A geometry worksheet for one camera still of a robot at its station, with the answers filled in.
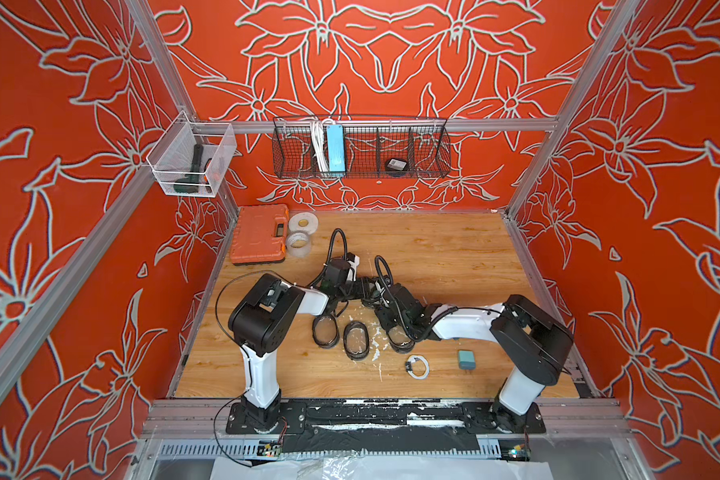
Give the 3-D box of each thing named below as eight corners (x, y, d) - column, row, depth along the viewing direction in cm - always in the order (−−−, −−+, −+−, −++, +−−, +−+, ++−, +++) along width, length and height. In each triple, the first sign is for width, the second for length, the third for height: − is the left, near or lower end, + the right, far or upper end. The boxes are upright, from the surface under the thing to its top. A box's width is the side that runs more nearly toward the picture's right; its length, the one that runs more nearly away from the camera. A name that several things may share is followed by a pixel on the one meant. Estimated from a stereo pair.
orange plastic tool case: (228, 266, 106) (222, 256, 101) (246, 215, 122) (241, 204, 118) (284, 266, 106) (280, 256, 101) (294, 215, 122) (291, 204, 118)
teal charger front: (459, 369, 82) (460, 367, 80) (455, 352, 85) (457, 350, 83) (475, 369, 82) (477, 367, 80) (471, 352, 85) (473, 350, 83)
